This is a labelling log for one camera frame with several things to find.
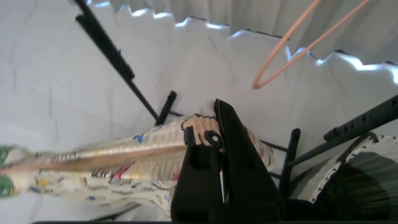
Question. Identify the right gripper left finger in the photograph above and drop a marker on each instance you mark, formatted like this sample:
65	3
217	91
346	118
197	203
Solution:
196	186

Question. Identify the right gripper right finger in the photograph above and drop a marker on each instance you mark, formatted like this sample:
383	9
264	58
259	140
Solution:
248	180

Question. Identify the cream printed garment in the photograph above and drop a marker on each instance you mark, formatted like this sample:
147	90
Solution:
140	180

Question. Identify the pink clothes hanger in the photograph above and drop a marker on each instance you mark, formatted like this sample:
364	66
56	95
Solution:
280	70
109	160

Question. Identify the white laundry basket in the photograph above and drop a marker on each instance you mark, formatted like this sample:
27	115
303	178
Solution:
357	186

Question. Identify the black clothes rack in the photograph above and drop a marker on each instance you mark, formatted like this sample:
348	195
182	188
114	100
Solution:
105	46

